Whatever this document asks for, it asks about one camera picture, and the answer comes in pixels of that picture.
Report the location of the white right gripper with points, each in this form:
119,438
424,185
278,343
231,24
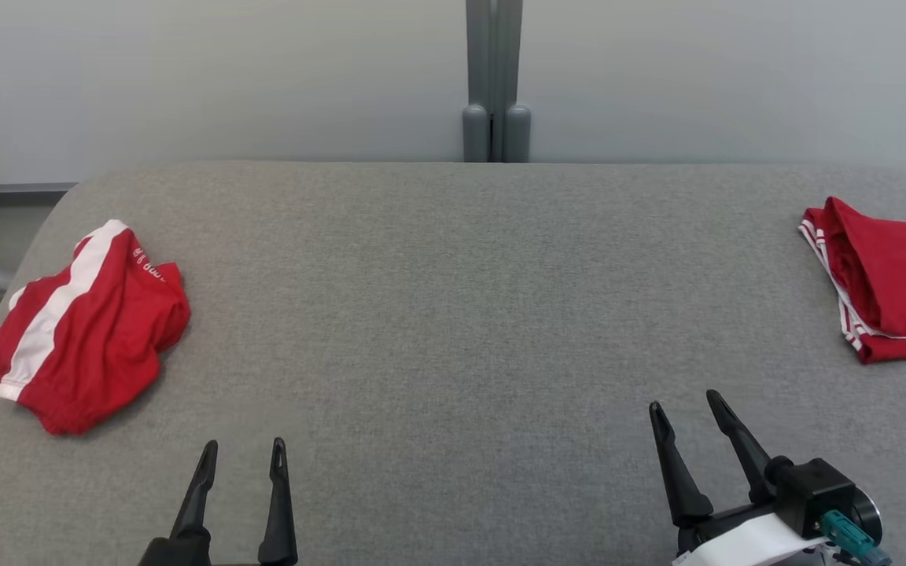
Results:
744,542

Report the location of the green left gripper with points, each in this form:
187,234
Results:
178,553

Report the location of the red shorts with white stripe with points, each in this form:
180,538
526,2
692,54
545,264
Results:
99,346

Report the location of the red and white t-shirt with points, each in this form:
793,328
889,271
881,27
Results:
893,275

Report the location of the grey fabric sofa seat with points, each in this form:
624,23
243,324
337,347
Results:
453,330

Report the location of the grey partition pole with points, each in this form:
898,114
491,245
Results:
516,118
476,118

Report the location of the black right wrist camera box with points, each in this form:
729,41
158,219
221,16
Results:
815,487

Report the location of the grey partition bottom rail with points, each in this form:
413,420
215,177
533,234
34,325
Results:
5,192

